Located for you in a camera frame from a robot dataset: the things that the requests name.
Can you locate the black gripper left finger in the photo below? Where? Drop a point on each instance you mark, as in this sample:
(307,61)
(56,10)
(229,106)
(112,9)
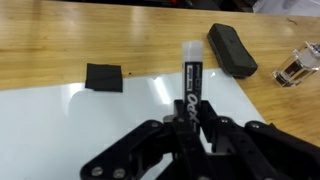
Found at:
(131,157)

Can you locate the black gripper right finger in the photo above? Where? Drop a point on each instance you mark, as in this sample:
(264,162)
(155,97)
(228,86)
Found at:
(257,151)

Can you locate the black white marker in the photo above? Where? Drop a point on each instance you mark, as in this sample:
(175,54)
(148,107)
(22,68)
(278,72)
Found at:
(192,58)

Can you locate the black tape square left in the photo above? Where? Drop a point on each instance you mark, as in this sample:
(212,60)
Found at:
(104,77)

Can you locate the black eraser block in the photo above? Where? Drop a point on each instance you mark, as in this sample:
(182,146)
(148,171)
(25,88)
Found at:
(231,54)

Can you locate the white paper sheet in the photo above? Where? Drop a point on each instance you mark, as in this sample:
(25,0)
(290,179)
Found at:
(49,133)

